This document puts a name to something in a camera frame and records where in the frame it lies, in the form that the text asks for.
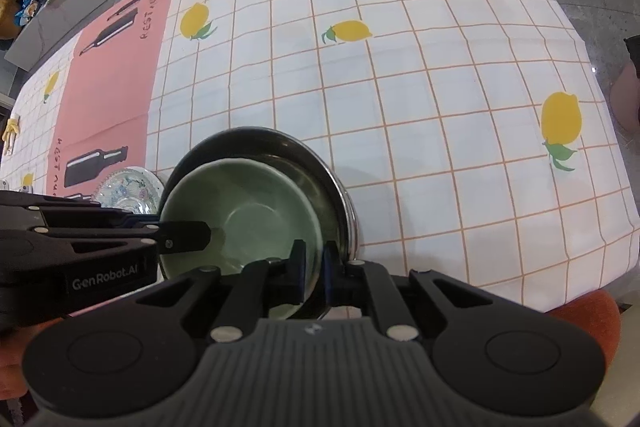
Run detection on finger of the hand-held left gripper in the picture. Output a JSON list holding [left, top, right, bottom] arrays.
[[0, 221, 212, 260], [0, 191, 161, 232]]

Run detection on lemon print checked tablecloth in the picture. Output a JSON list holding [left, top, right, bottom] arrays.
[[0, 0, 640, 313]]

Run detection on yellow toy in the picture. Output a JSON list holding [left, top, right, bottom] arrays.
[[3, 116, 24, 156]]

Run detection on orange chair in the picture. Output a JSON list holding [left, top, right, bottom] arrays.
[[547, 289, 623, 358]]

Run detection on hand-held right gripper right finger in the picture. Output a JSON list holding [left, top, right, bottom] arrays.
[[324, 241, 493, 341]]

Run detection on brown round stool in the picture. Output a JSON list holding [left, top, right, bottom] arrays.
[[609, 36, 640, 134]]

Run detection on pink printed placemat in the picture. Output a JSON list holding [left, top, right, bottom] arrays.
[[45, 0, 182, 208]]

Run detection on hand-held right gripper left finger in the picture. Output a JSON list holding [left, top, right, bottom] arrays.
[[140, 239, 307, 343]]

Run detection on blue steel bowl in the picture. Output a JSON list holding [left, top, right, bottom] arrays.
[[162, 127, 359, 320]]

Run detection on green ceramic bowl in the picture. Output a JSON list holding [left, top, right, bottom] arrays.
[[159, 158, 323, 320]]

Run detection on floral glass plate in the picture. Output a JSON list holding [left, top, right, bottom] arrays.
[[92, 166, 166, 214]]

